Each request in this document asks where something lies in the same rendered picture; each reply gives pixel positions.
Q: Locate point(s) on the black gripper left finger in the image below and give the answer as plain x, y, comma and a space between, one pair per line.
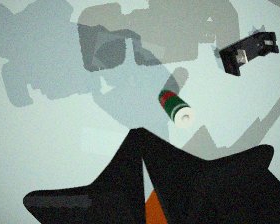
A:
116, 197

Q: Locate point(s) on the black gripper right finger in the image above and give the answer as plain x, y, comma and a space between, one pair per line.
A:
181, 179

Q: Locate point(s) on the green and red battery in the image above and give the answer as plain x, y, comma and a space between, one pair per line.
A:
177, 109

